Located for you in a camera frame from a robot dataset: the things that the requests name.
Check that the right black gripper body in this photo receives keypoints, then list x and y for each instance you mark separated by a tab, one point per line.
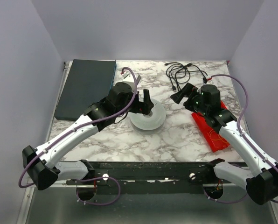
188	97

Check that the red plastic bin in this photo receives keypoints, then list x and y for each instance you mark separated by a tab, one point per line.
214	140

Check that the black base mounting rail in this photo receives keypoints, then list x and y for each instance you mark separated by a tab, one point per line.
152	178

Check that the aluminium frame rail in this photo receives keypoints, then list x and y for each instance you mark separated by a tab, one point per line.
54	185

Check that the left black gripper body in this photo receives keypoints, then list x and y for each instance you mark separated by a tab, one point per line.
140	105

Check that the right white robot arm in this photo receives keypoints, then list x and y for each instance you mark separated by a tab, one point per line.
261	179

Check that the dark grey network switch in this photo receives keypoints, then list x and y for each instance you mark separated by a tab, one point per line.
88	82

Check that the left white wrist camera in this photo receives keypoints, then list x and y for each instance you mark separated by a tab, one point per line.
128	79

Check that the grey cable spool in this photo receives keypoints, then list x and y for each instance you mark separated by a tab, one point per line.
152	121

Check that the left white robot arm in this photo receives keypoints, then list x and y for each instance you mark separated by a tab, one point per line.
43	163

